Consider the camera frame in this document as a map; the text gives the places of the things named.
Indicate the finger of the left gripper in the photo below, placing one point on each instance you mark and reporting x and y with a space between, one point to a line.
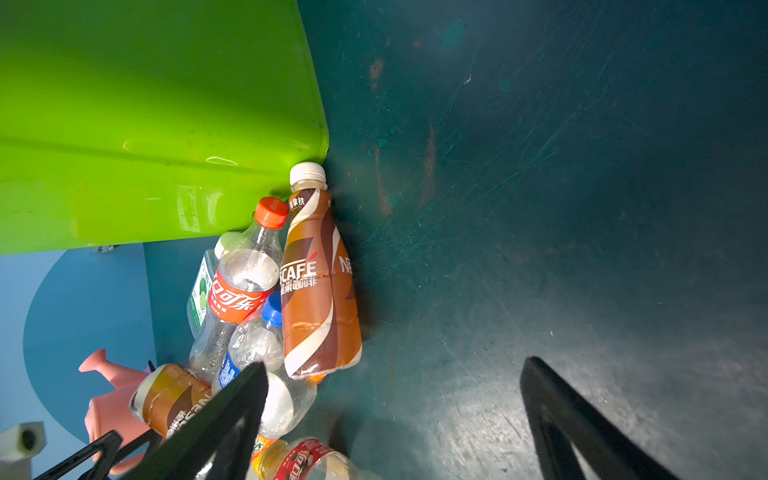
126 458
106 446

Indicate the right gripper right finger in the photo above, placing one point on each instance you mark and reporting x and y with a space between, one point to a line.
562 421

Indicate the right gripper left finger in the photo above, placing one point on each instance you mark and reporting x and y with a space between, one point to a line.
218 441

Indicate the lime label bottle near bin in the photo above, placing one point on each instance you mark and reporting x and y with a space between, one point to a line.
196 305

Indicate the green plastic trash bin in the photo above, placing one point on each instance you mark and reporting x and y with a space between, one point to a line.
137 121

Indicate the pink plastic watering can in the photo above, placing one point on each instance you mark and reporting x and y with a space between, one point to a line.
111 412

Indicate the brown Nescafe bottle lying centre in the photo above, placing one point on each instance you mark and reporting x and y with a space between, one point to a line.
168 398

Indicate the orange red label bottle centre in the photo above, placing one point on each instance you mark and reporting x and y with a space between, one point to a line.
288 401

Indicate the red label bottle lying front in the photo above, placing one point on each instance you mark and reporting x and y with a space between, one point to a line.
307 459

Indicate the blue label bottle centre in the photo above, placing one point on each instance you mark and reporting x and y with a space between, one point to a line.
258 339

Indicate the brown Nescafe bottle white cap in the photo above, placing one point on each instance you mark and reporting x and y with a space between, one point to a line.
321 327

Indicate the red cola bottle lying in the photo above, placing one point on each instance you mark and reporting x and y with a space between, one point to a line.
244 278

